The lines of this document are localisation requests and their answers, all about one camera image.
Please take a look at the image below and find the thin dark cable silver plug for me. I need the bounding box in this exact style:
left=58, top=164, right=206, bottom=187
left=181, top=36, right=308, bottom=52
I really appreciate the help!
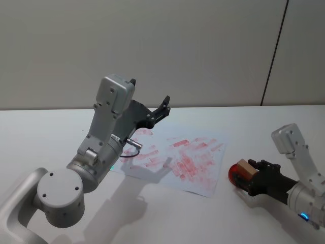
left=119, top=138, right=144, bottom=160

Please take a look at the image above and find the white paper with red marks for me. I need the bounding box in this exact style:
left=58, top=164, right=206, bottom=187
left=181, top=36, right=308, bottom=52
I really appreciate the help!
left=111, top=128, right=227, bottom=199

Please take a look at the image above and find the wooden stamp block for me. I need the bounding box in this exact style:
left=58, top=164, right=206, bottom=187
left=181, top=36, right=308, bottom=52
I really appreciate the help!
left=237, top=159, right=258, bottom=179

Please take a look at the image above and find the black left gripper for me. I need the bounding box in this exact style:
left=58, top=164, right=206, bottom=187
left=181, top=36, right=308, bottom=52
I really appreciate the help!
left=111, top=78, right=171, bottom=147

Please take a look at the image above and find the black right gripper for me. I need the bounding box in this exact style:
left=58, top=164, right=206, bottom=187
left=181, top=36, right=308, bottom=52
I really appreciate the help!
left=235, top=159, right=298, bottom=204

